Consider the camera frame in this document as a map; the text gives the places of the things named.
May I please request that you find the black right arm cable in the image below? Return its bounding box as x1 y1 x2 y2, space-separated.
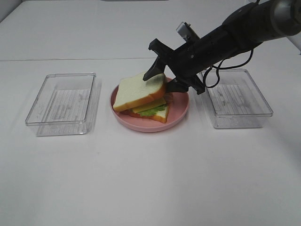
203 48 255 89

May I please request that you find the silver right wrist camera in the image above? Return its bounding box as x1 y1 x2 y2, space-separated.
176 22 200 42

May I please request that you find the green lettuce leaf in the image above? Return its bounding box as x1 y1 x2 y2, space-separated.
138 105 167 116

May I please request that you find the clear right plastic tray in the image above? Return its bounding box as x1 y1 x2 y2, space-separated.
202 69 273 129

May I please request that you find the yellow cheese slice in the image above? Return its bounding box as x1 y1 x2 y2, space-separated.
131 98 166 113

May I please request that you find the white bread slice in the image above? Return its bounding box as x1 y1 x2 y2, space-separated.
113 72 166 112
121 105 169 123

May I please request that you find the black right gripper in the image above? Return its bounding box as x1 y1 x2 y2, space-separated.
142 35 206 95

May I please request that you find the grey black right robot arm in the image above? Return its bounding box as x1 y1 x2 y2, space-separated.
143 0 301 94

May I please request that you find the red bacon strip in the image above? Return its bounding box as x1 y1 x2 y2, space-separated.
164 93 174 105

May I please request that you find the pink round plate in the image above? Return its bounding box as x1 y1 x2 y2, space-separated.
110 77 189 132

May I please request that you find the clear left plastic tray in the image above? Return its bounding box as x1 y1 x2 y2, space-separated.
25 73 99 137

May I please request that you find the clear plastic tray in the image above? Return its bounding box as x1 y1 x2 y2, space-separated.
25 73 99 137
202 69 273 129

